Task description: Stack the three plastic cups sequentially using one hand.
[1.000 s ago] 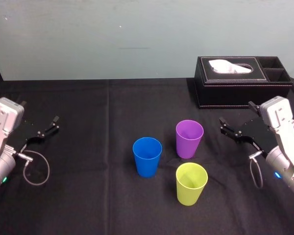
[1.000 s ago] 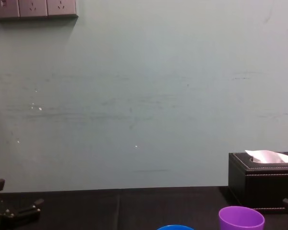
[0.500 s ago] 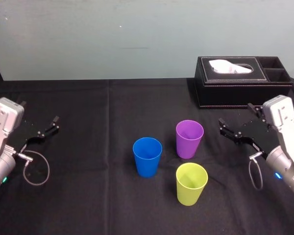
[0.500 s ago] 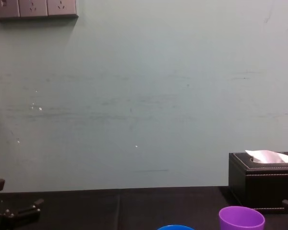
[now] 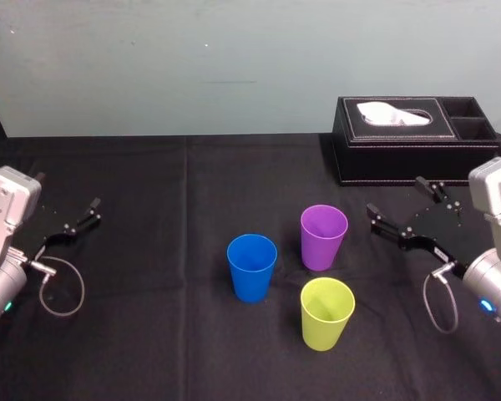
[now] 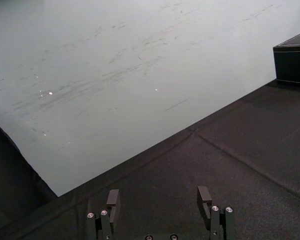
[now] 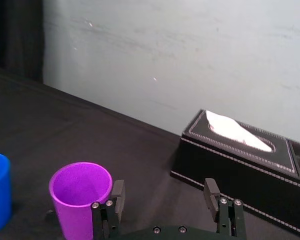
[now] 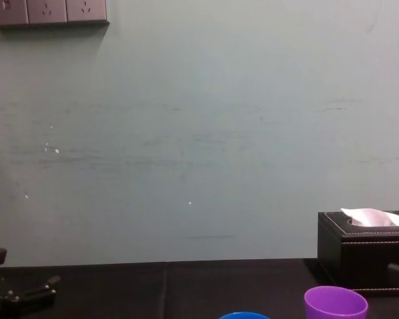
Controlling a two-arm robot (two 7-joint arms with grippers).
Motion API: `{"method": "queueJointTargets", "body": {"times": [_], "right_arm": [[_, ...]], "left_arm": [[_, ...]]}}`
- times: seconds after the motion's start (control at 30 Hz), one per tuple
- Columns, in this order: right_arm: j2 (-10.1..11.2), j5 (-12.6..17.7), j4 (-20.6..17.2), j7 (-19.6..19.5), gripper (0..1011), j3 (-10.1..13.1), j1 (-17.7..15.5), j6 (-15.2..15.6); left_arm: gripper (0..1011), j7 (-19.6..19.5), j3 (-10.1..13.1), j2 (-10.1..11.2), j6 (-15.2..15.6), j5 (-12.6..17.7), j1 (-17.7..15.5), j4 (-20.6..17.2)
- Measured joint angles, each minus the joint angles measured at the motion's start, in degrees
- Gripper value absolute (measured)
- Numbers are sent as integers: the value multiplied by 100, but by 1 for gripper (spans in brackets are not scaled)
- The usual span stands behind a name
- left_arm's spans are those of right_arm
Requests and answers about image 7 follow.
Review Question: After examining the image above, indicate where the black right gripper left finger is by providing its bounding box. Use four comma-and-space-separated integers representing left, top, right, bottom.
90, 179, 127, 240

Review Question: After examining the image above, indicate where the dark curtain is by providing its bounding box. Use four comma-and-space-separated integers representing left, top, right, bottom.
0, 0, 45, 83

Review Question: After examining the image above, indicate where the purple plastic cup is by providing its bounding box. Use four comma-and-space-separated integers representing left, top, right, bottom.
48, 161, 114, 240

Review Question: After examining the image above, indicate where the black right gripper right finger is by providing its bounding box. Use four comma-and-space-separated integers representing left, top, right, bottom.
203, 177, 247, 240

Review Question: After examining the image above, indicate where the black table cloth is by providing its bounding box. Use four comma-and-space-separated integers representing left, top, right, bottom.
0, 64, 300, 240

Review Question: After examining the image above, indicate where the black leather tissue box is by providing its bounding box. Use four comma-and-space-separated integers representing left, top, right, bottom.
169, 108, 300, 238

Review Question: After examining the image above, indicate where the white tissue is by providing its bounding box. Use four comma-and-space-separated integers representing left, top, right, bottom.
205, 110, 273, 153

